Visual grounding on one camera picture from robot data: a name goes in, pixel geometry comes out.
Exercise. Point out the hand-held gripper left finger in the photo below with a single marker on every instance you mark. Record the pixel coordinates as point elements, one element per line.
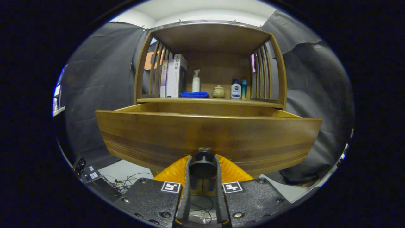
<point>186,202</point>

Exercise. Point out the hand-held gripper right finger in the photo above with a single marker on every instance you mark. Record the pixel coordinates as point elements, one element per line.
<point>221,202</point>

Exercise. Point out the wooden drawer with black knob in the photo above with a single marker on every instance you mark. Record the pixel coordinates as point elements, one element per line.
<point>205,133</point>

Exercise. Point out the wooden countertop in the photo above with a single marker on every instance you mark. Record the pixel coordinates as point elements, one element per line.
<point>221,101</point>

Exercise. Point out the wooden cabinet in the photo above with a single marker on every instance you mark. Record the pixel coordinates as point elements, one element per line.
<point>215,38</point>

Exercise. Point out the black electronics box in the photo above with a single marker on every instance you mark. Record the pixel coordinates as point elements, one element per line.
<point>95,183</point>

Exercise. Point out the blue folded cloth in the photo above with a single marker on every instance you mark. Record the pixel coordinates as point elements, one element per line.
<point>194,94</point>

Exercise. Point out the lidded ceramic teacup with saucer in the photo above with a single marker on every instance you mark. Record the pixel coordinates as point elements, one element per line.
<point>218,91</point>

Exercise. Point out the white lotion bottle blue cap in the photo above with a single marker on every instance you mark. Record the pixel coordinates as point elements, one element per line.
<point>235,91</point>

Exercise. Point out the teal slim bottle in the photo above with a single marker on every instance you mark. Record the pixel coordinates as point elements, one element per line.
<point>244,88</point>

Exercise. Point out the white pump bottle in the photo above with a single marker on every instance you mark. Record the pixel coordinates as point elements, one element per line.
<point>196,84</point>

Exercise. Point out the thin purple book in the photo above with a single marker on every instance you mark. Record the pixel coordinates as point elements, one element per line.
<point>163,80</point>

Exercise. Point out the large white book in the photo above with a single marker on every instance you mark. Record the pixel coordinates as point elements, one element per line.
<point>174,79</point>

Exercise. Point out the screen on white stand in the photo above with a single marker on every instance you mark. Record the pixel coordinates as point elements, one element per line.
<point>57,95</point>

